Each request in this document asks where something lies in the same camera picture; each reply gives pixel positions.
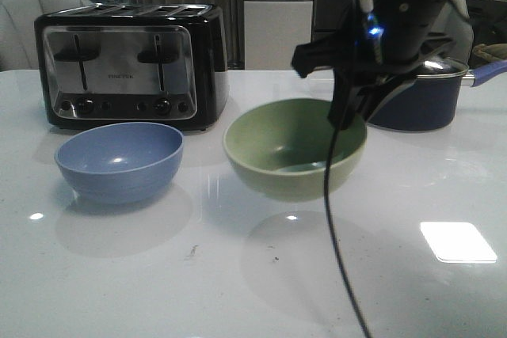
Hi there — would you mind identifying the black cable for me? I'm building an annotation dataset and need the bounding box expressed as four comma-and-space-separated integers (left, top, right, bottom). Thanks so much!
322, 123, 373, 338

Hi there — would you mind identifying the beige armchair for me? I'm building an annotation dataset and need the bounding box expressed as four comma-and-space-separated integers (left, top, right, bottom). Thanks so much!
431, 0, 474, 63
1, 0, 92, 71

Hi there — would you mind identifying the blue saucepan with lid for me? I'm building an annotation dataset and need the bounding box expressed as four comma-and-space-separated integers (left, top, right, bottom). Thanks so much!
368, 56, 506, 132

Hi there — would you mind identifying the green bowl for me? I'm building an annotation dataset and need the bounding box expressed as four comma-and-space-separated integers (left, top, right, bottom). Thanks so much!
223, 98, 367, 202

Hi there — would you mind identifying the beige armchair right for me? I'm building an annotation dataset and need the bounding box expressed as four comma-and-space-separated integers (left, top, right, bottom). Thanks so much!
431, 0, 474, 63

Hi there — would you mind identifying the black and chrome toaster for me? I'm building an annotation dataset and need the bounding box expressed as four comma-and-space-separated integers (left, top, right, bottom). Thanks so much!
34, 4, 229, 131

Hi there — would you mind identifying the blue bowl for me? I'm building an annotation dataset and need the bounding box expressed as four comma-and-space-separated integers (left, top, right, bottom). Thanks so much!
55, 122, 184, 204

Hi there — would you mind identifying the white drawer cabinet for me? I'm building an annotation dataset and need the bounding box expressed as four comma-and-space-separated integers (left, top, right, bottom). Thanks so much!
243, 0, 313, 70

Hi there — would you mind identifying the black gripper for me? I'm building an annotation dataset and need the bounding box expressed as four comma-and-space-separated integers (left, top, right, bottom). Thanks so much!
291, 0, 454, 129

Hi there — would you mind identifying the beige armchair left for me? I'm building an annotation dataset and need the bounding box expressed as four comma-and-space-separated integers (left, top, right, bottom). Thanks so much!
1, 0, 92, 71

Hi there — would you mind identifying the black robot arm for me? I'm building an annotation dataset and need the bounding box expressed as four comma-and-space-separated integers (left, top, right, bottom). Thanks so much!
292, 0, 465, 131

